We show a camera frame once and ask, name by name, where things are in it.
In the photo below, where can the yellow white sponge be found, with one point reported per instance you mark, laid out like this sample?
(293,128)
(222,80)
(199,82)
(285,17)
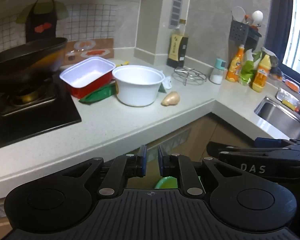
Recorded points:
(125,63)

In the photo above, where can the black gas stove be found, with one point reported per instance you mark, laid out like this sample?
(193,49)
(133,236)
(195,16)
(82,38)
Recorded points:
(40,120)

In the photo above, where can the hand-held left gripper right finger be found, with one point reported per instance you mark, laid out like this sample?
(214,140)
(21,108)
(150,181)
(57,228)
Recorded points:
(161,162)

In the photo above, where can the yellow detergent bottle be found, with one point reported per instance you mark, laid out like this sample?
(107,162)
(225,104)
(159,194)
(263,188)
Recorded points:
(261,77)

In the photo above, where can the green snack packet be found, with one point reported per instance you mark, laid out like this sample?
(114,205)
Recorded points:
(97,95)

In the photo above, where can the grey wall utensil holder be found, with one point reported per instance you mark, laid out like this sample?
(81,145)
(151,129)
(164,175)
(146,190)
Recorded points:
(238,32)

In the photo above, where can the bag of green vegetables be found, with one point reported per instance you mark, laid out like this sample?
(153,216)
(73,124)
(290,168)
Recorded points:
(247,72)

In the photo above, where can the orange packet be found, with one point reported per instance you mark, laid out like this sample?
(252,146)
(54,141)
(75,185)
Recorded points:
(292,84)

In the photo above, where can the wall vent panel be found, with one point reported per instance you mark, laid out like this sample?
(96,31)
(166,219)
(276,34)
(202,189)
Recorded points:
(176,7)

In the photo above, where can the white tissue paper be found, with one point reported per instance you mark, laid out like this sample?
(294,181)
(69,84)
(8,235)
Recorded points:
(168,82)

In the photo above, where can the white ladle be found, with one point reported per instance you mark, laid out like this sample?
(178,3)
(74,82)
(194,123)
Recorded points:
(257,15)

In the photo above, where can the red rectangular food container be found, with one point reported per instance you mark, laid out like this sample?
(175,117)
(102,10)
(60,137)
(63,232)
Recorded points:
(87,72)

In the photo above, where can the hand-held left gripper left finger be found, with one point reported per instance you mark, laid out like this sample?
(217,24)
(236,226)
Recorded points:
(143,160)

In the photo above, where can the white round paper bowl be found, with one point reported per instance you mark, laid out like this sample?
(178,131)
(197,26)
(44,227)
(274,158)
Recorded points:
(137,90)

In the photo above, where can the soy sauce bottle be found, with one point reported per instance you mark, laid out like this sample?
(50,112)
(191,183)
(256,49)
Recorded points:
(177,50)

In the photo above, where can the beige potato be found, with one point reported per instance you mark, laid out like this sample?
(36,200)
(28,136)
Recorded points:
(170,98)

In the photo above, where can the yellow scrubber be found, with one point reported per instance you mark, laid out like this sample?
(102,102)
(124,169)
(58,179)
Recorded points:
(288,104)

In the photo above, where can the wooden base cabinet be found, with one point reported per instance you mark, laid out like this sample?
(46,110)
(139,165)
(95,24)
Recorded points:
(197,135)

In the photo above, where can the cartoon kitchen wall sticker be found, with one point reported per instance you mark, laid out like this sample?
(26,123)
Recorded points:
(40,25)

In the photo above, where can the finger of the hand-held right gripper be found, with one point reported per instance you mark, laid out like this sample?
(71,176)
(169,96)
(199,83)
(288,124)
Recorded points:
(215,148)

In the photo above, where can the stainless steel sink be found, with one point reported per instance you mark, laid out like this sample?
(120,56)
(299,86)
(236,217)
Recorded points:
(282,117)

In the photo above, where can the teal lid salt shaker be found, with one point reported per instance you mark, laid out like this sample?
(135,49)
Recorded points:
(217,76)

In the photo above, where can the black wok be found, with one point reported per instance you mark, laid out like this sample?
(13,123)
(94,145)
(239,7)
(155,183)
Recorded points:
(20,62)

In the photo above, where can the white rice paddle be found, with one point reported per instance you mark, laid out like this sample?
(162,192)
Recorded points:
(238,13)

